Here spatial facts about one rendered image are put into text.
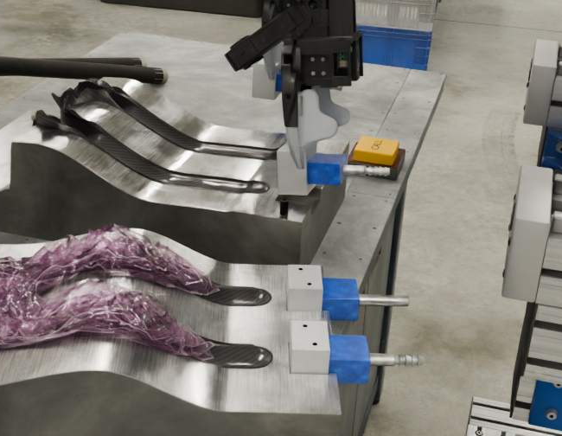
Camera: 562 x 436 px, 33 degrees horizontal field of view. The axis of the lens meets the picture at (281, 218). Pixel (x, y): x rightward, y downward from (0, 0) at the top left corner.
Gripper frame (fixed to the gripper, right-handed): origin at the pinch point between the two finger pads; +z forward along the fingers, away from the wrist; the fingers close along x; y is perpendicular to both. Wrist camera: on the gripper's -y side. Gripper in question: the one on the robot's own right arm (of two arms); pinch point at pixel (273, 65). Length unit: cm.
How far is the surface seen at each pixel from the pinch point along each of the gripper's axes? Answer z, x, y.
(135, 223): 10.1, -36.1, -6.6
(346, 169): 1.5, -29.6, 17.9
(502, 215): 95, 157, 36
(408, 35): 76, 285, -18
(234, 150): 6.8, -17.3, -0.1
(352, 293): 8, -46, 23
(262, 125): 14.9, 11.8, -4.8
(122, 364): 6, -68, 7
